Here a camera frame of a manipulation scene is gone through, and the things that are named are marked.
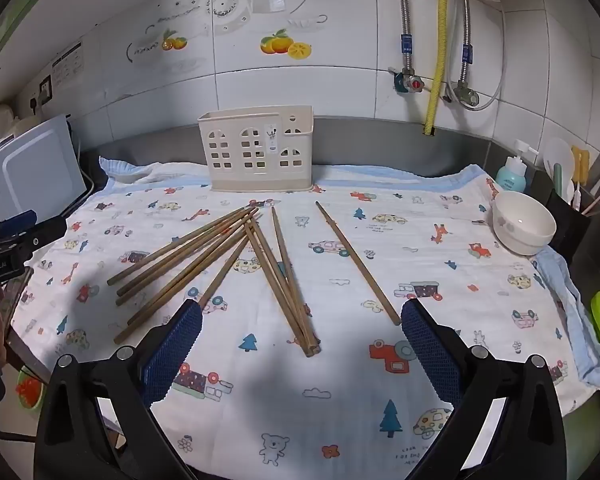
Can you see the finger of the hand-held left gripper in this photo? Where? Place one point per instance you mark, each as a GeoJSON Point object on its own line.
{"type": "Point", "coordinates": [17, 222]}

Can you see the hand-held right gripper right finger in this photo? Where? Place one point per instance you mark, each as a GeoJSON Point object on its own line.
{"type": "Point", "coordinates": [430, 355]}

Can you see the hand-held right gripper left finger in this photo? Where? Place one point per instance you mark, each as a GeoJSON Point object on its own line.
{"type": "Point", "coordinates": [172, 352]}

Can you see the long brown wooden chopstick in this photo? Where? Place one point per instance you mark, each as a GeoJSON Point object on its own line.
{"type": "Point", "coordinates": [357, 262]}

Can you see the bunch of wooden chopsticks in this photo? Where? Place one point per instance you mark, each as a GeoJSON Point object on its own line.
{"type": "Point", "coordinates": [260, 260]}

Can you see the cream plastic utensil holder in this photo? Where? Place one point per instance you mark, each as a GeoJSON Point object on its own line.
{"type": "Point", "coordinates": [255, 150]}

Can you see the cartoon printed white cloth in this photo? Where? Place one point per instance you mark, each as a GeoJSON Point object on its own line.
{"type": "Point", "coordinates": [330, 285]}

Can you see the green dish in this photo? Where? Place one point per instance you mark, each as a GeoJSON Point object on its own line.
{"type": "Point", "coordinates": [30, 387]}

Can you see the white ceramic bowl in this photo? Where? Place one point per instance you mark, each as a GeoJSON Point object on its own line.
{"type": "Point", "coordinates": [522, 230]}

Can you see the white instruction label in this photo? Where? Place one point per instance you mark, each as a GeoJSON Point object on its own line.
{"type": "Point", "coordinates": [67, 65]}

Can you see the black utensil caddy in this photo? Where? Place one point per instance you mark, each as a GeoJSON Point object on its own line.
{"type": "Point", "coordinates": [565, 230]}

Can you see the teal pump soap bottle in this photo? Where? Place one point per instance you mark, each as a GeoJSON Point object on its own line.
{"type": "Point", "coordinates": [511, 172]}

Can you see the white rice paddle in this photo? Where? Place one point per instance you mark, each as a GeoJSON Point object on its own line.
{"type": "Point", "coordinates": [557, 152]}

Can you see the yellow cleaning brush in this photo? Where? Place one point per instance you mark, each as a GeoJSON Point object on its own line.
{"type": "Point", "coordinates": [581, 165]}

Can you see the chrome angle valve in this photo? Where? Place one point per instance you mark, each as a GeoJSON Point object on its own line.
{"type": "Point", "coordinates": [464, 92]}

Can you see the wall power socket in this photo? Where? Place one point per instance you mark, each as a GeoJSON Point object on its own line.
{"type": "Point", "coordinates": [42, 92]}

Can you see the orange fruit wall sticker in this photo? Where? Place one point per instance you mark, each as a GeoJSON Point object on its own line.
{"type": "Point", "coordinates": [172, 41]}
{"type": "Point", "coordinates": [282, 44]}

